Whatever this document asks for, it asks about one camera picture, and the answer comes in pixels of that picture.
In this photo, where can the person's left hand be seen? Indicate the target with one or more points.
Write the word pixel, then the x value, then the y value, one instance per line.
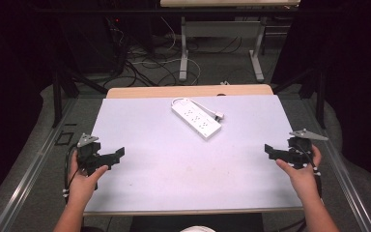
pixel 82 187

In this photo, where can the black metal stand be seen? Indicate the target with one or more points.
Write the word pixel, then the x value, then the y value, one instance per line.
pixel 58 96
pixel 319 96

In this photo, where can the person's white clothing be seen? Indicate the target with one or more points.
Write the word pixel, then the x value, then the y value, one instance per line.
pixel 197 229

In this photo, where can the white table mat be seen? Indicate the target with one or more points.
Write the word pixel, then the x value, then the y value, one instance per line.
pixel 186 170

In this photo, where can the white-legged desk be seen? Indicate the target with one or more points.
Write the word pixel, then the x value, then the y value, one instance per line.
pixel 222 29

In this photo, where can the white power strip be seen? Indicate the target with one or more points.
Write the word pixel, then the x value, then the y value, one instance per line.
pixel 195 120

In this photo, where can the dark equipment cabinet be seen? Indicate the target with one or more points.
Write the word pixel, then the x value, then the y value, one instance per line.
pixel 90 45

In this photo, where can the wooden table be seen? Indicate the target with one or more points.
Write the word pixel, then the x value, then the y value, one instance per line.
pixel 174 92

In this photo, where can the white power plug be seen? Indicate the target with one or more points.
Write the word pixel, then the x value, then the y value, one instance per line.
pixel 219 115

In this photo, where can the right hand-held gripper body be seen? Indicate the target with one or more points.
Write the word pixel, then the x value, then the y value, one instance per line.
pixel 299 151

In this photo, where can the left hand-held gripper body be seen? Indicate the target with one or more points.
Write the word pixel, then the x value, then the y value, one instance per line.
pixel 90 154

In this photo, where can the aluminium floor rail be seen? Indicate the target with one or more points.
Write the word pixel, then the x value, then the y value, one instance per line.
pixel 344 180
pixel 35 164

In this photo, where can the person's right hand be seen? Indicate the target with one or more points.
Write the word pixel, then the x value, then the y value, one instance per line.
pixel 302 182

